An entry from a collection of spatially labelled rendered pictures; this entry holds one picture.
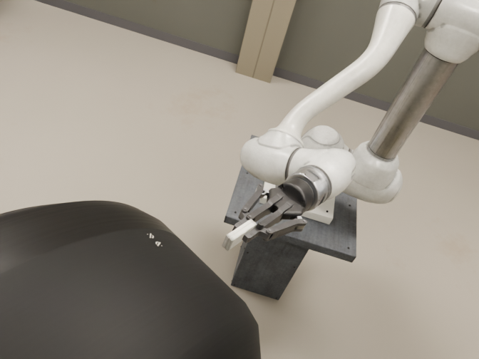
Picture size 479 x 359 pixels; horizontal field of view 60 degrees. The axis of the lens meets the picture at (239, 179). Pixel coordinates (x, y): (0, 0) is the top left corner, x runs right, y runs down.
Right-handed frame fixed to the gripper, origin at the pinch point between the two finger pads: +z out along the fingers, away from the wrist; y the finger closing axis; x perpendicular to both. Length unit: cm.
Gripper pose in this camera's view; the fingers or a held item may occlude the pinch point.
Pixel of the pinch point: (239, 234)
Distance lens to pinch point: 74.0
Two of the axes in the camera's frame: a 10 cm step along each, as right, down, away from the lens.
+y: 7.2, 6.0, -3.5
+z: -6.3, 3.4, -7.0
